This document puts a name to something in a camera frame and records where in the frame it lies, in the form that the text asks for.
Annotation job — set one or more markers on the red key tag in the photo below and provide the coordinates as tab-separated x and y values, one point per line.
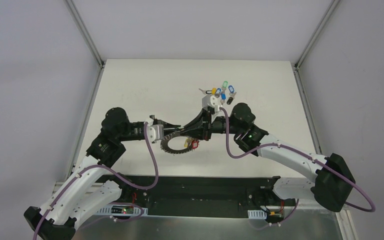
195	144

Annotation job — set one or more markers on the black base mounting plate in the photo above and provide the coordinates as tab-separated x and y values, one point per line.
201	209

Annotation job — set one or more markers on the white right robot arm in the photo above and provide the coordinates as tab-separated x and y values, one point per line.
329	180

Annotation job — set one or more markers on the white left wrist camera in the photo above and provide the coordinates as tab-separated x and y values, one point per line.
154	132

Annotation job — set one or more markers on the loose black key tag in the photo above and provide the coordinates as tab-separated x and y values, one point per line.
230	100

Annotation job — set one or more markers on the silver metal ring disc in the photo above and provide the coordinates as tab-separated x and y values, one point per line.
173	144

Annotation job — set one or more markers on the aluminium frame rail front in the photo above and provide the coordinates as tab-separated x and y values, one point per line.
218	192

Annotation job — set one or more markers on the loose blue key tag right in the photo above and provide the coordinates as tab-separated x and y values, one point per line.
232	91

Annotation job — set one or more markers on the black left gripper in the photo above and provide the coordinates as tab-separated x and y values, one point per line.
153	122

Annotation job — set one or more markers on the loose green key tag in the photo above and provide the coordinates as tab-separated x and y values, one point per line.
224	85

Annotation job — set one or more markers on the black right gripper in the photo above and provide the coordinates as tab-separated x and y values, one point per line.
205	125

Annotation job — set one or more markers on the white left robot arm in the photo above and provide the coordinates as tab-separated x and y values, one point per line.
94	183

